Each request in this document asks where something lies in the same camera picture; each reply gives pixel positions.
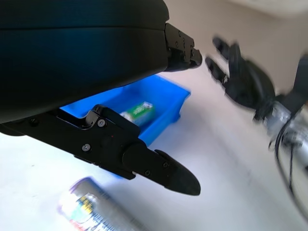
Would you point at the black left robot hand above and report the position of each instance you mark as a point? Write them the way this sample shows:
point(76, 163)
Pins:
point(72, 60)

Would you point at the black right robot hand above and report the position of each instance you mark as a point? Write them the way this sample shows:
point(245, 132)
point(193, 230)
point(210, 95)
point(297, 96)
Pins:
point(247, 81)

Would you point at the green rectangular pack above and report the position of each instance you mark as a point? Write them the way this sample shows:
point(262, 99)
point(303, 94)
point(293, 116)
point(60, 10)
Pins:
point(140, 113)

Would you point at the silver can with purple lid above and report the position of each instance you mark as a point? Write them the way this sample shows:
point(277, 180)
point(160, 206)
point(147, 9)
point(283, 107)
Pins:
point(96, 207)

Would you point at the blue plastic tray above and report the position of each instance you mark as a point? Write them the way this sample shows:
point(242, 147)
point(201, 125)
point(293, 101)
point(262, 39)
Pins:
point(166, 101)

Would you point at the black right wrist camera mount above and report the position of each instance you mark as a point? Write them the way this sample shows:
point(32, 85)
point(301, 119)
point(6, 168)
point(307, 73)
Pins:
point(300, 81)

